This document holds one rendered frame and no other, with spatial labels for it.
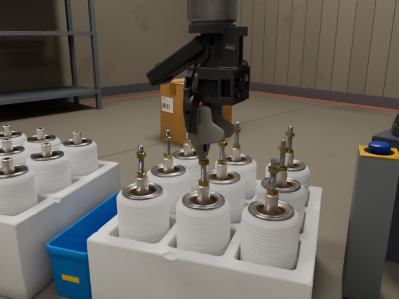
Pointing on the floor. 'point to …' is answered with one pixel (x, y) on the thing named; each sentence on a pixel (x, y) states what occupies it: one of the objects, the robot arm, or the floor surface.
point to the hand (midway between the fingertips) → (199, 149)
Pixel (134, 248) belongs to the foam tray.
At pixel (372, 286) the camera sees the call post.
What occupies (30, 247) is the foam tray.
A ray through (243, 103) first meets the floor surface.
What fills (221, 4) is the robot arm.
